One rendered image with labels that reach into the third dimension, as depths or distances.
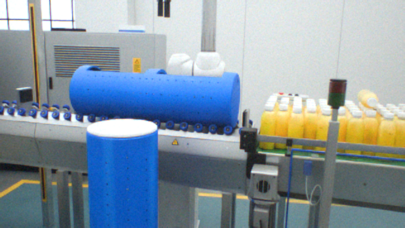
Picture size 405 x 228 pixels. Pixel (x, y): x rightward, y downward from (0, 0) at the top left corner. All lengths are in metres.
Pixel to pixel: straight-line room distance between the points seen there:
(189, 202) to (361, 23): 3.15
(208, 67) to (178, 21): 2.36
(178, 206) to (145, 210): 1.08
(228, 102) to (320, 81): 3.08
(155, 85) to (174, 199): 1.00
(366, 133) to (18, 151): 1.89
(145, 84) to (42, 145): 0.74
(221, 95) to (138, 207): 0.63
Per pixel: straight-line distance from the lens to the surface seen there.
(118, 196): 1.43
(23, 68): 3.93
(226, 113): 1.70
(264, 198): 1.55
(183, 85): 1.75
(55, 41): 3.74
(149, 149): 1.41
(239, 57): 4.56
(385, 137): 1.70
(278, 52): 4.58
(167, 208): 2.58
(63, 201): 2.30
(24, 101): 2.36
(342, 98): 1.41
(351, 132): 1.68
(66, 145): 2.12
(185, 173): 1.88
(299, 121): 1.65
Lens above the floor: 1.38
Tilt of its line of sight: 11 degrees down
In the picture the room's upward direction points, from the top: 2 degrees clockwise
